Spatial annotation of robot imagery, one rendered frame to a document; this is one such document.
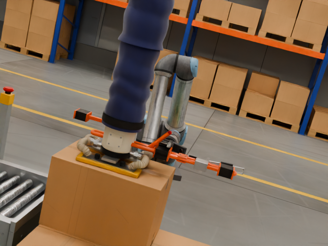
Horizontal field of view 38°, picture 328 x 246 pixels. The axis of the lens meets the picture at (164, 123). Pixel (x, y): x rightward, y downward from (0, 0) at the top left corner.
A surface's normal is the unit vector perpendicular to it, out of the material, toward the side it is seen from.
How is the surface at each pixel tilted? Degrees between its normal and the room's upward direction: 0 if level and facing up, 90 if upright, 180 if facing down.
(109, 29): 90
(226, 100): 90
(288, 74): 90
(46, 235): 0
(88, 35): 90
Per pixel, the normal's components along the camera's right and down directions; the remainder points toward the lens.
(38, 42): -0.22, 0.19
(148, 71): 0.70, 0.15
